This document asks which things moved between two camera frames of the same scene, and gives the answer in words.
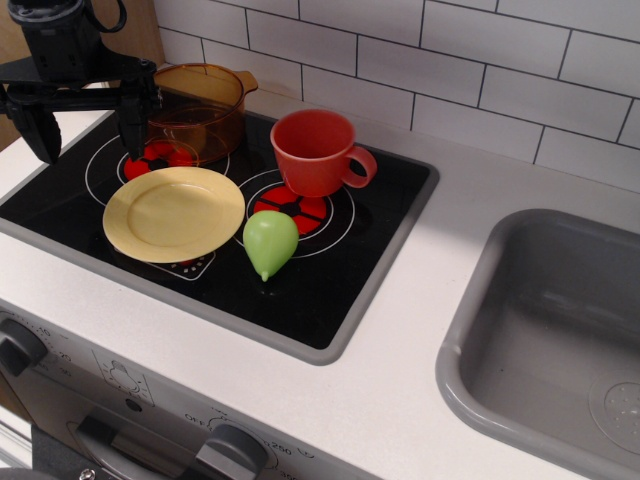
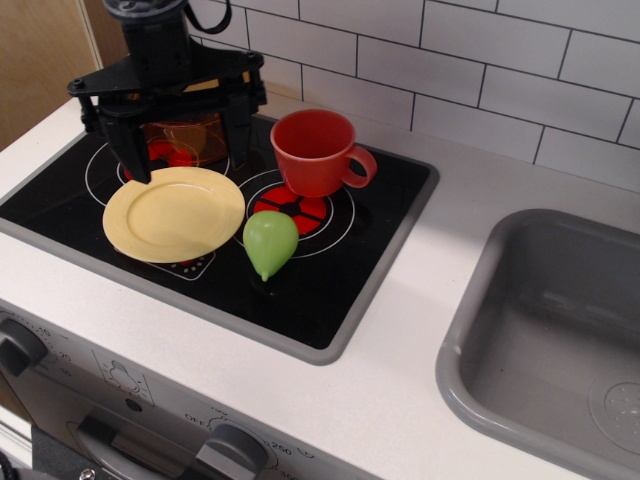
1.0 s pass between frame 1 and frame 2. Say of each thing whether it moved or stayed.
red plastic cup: stayed
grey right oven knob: stayed
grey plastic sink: stayed
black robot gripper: moved
